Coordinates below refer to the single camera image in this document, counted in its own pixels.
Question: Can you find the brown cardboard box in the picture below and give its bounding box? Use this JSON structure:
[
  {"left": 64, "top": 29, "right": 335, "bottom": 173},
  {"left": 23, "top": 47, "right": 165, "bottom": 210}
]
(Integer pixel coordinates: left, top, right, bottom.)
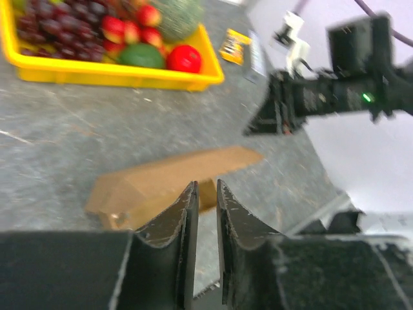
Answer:
[{"left": 85, "top": 146, "right": 264, "bottom": 230}]

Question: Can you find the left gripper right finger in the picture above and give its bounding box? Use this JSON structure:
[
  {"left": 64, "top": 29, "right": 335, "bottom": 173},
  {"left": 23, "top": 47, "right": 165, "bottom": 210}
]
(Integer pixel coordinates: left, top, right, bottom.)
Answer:
[{"left": 217, "top": 181, "right": 412, "bottom": 309}]

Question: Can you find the purple grape bunch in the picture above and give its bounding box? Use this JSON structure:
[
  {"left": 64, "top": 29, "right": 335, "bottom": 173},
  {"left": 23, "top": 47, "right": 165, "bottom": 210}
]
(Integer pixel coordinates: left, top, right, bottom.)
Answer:
[{"left": 13, "top": 0, "right": 109, "bottom": 63}]

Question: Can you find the red strawberry cluster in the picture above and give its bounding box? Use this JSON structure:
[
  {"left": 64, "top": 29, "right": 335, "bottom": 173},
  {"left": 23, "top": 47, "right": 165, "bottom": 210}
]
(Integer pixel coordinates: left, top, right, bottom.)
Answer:
[{"left": 101, "top": 1, "right": 167, "bottom": 59}]

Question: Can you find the green netted melon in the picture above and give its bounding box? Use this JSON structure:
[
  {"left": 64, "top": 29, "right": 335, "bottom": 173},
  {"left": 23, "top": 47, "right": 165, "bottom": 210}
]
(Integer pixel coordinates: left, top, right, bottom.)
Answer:
[{"left": 151, "top": 0, "right": 203, "bottom": 43}]

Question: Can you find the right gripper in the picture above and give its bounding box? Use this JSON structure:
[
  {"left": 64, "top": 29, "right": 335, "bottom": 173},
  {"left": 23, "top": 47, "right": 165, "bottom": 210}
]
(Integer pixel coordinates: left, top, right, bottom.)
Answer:
[{"left": 243, "top": 70, "right": 305, "bottom": 136}]

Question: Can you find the yellow candy bar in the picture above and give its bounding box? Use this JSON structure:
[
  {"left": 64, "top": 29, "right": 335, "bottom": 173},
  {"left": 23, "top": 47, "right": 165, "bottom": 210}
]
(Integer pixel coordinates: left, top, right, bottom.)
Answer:
[{"left": 219, "top": 28, "right": 252, "bottom": 65}]

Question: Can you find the yellow plastic tray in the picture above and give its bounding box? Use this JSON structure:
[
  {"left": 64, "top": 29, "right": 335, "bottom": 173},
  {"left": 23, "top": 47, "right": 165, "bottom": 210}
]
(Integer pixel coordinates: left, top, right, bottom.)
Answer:
[{"left": 1, "top": 1, "right": 225, "bottom": 92}]

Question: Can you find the red tomato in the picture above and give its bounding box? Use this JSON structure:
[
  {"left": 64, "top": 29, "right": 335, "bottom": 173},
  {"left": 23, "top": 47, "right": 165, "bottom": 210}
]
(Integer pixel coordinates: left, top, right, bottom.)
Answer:
[{"left": 166, "top": 45, "right": 203, "bottom": 74}]

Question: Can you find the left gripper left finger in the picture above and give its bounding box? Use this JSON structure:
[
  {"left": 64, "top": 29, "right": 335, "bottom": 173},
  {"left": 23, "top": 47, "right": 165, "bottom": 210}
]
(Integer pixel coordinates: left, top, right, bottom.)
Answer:
[{"left": 1, "top": 181, "right": 199, "bottom": 309}]

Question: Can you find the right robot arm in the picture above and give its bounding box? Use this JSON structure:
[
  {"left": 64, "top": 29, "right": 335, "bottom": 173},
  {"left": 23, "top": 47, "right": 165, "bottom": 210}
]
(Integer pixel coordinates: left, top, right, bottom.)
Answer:
[{"left": 243, "top": 13, "right": 412, "bottom": 136}]

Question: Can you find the grey slim box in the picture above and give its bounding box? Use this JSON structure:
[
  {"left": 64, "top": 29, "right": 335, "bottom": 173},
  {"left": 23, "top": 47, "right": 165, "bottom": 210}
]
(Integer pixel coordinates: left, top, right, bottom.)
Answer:
[{"left": 243, "top": 29, "right": 267, "bottom": 84}]

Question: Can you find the green avocado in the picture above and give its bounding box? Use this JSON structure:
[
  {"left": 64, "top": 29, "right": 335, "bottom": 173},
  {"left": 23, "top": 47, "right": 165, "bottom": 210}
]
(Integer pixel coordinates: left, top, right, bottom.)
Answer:
[{"left": 117, "top": 43, "right": 165, "bottom": 69}]

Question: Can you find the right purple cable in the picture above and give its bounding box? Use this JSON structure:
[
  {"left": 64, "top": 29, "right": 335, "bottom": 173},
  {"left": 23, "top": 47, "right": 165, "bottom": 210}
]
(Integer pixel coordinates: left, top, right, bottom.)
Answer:
[{"left": 293, "top": 0, "right": 413, "bottom": 46}]

